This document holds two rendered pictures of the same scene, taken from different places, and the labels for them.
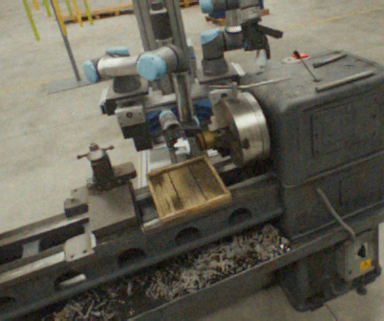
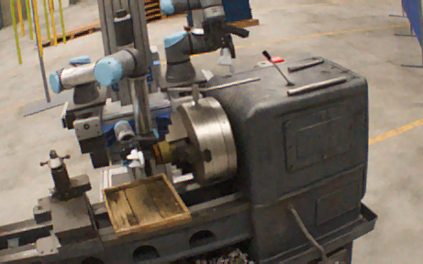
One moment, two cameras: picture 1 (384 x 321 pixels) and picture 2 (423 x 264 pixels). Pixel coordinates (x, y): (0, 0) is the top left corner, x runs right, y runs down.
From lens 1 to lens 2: 21 cm
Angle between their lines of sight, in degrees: 4
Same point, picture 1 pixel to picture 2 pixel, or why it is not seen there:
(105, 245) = (67, 247)
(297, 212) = (268, 235)
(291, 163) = (261, 180)
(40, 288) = not seen: outside the picture
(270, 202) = (238, 225)
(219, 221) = (178, 242)
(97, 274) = not seen: outside the picture
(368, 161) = (345, 178)
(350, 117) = (326, 127)
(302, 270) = not seen: outside the picture
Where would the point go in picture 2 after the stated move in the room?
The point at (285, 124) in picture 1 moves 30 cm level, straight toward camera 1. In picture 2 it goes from (252, 132) to (250, 177)
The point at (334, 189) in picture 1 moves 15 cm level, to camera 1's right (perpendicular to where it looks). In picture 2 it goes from (309, 209) to (341, 203)
